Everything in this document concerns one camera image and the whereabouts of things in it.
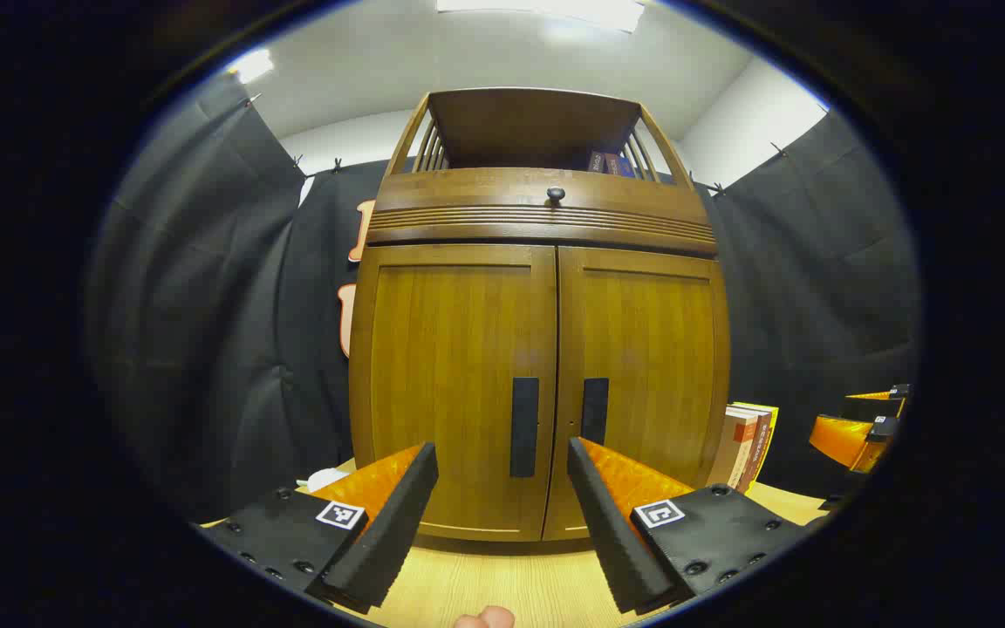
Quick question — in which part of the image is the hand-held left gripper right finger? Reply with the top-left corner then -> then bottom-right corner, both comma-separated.
566,437 -> 828,615

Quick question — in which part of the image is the wooden shoe cabinet door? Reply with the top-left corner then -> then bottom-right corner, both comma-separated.
544,247 -> 730,542
350,244 -> 557,542

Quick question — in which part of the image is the white and orange book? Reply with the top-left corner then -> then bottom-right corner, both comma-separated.
706,406 -> 758,489

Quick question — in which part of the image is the ceiling light panel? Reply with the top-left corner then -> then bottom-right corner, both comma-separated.
228,48 -> 277,85

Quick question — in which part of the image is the black door handle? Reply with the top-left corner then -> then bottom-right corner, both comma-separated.
509,377 -> 541,479
580,377 -> 610,447

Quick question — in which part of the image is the wooden double-door shoe cabinet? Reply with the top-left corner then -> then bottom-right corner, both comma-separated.
348,87 -> 732,543

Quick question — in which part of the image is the wooden cabinet drawer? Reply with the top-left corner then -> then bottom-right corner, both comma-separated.
369,167 -> 718,256

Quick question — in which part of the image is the red-brown book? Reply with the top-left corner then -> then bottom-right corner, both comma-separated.
734,408 -> 772,494

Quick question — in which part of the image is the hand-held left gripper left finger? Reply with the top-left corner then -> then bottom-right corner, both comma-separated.
197,440 -> 440,616

